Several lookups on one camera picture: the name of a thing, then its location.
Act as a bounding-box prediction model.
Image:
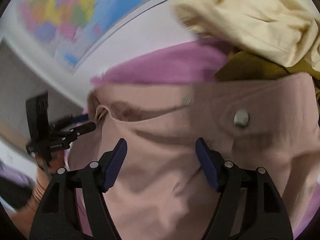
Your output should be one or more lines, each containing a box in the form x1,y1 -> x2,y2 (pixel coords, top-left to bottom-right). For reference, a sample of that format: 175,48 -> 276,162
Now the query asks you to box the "dusty pink jacket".
68,73 -> 319,239

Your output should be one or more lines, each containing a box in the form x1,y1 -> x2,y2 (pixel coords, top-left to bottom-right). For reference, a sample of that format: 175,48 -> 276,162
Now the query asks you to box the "person's left hand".
10,151 -> 65,239

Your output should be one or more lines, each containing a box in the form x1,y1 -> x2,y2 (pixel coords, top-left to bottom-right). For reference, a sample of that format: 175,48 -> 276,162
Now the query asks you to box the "grey wardrobe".
1,41 -> 82,149

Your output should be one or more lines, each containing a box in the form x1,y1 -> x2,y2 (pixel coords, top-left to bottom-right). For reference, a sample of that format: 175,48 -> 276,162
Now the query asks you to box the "mustard yellow garment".
215,50 -> 320,93

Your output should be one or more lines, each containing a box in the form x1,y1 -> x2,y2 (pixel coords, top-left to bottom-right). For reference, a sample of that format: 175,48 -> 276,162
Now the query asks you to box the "pink printed bed sheet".
91,38 -> 233,88

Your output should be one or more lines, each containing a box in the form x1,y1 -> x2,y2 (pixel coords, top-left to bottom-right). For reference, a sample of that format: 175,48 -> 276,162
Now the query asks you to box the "cream beige garment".
172,0 -> 319,71

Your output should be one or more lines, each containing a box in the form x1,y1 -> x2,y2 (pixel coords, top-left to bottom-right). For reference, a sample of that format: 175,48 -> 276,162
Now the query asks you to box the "colourful wall map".
17,0 -> 148,72

